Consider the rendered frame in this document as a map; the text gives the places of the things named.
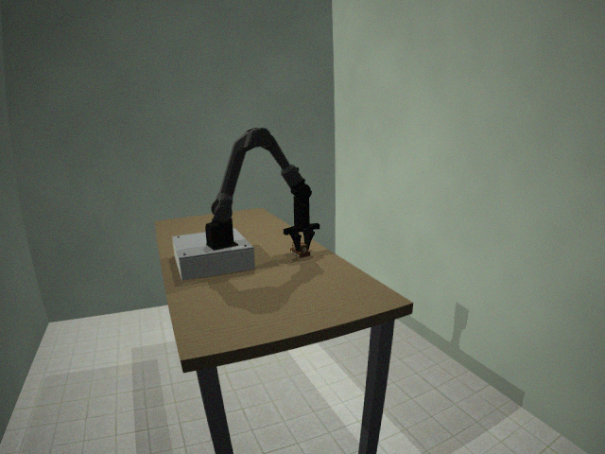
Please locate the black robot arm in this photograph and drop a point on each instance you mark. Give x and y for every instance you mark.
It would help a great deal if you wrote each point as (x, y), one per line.
(219, 232)

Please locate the orange rectangular tray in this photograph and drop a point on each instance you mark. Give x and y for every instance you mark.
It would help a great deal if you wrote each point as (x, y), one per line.
(300, 255)

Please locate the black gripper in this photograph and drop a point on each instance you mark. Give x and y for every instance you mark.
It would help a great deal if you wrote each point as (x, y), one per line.
(301, 223)

